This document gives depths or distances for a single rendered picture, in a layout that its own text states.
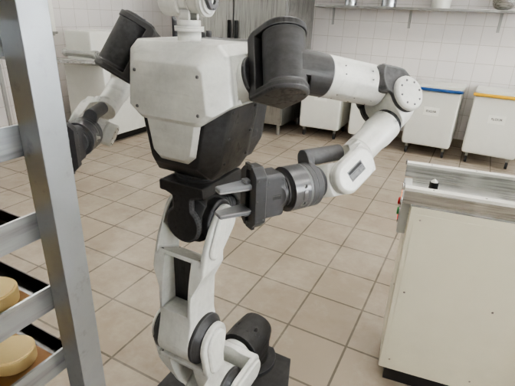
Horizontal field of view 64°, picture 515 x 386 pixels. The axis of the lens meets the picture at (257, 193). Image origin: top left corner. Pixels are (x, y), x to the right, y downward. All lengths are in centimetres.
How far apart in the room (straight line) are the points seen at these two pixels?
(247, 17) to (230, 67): 446
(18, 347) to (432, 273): 138
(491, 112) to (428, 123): 61
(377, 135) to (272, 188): 29
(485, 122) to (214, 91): 432
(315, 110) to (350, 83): 439
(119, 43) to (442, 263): 127
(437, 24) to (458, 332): 428
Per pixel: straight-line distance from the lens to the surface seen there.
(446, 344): 185
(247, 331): 161
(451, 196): 154
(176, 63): 88
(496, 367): 192
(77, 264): 48
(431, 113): 499
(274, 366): 175
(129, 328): 221
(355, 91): 92
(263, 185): 72
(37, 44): 41
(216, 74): 85
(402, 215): 161
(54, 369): 58
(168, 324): 118
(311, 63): 86
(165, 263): 111
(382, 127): 93
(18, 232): 47
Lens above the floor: 144
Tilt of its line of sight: 24 degrees down
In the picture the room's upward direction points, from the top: 2 degrees clockwise
